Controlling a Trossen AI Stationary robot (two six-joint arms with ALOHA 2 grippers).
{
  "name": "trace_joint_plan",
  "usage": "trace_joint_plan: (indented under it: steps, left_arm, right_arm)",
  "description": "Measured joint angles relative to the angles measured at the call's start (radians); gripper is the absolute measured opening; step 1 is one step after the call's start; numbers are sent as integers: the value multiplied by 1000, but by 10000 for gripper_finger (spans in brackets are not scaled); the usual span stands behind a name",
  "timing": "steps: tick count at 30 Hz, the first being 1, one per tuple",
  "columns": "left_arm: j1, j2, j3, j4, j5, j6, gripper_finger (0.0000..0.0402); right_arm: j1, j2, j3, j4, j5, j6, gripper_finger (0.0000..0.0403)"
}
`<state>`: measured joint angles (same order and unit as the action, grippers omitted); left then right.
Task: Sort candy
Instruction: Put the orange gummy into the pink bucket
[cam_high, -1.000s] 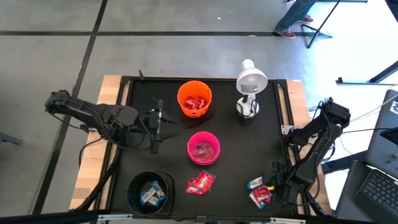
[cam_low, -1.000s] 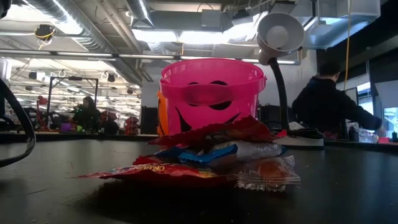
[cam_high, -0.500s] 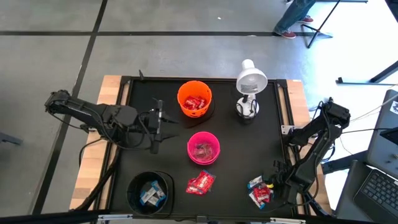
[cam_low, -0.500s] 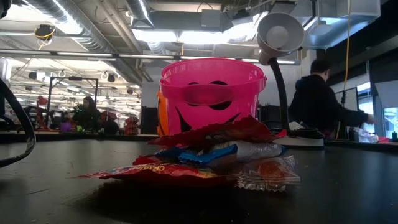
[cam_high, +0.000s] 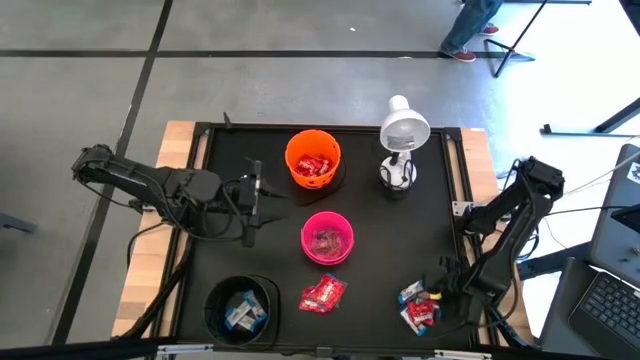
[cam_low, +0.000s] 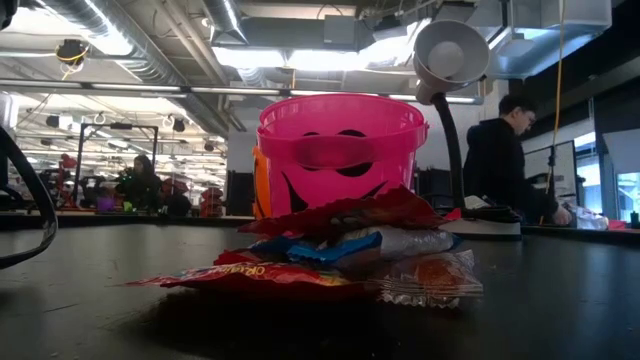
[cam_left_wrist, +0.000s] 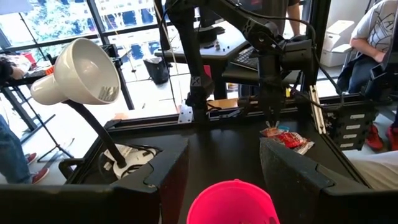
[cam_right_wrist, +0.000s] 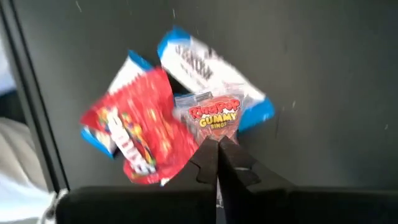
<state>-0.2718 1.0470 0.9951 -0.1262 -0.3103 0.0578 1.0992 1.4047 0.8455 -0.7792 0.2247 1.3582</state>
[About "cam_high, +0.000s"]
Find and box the black floor stand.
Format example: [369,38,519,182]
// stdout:
[539,97,640,139]

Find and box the silver bracket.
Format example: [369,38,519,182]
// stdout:
[432,349,492,360]
[156,343,215,357]

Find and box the black tripod stand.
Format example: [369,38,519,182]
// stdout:
[482,0,594,79]

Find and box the black table frame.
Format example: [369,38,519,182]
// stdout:
[174,121,482,351]

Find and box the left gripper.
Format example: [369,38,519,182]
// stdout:
[237,158,289,250]

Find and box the red bag white print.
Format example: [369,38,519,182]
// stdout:
[307,153,334,177]

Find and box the gray floor foot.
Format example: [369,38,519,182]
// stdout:
[0,211,39,235]

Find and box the dark laptop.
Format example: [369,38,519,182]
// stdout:
[538,257,640,360]

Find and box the black beam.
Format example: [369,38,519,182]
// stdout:
[0,338,176,360]

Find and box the black bucket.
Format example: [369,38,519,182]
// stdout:
[203,273,282,349]

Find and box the pink pumpkin face bucket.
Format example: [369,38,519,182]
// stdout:
[299,210,356,267]

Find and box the gray desk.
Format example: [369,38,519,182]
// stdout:
[588,143,640,290]

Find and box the white desk lamp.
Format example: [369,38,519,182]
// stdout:
[378,93,432,194]

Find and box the black flat device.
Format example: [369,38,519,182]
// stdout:
[610,203,640,235]

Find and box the dark red candy wrapper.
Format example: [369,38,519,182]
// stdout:
[312,275,348,312]

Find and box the black desk leg bar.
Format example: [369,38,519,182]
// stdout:
[517,242,594,281]

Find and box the red Skittles candy bag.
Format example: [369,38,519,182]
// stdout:
[298,287,327,316]

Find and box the orange pumpkin bucket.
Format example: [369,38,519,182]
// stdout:
[284,128,343,191]

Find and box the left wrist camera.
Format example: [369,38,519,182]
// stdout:
[235,172,257,214]

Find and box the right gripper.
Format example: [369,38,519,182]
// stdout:
[424,271,477,330]

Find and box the clear wrapper green candy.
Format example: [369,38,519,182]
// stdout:
[309,230,332,257]
[324,231,347,259]

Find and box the person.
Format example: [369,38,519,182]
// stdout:
[438,0,505,64]

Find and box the black lamp cable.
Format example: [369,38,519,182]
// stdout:
[378,158,418,193]

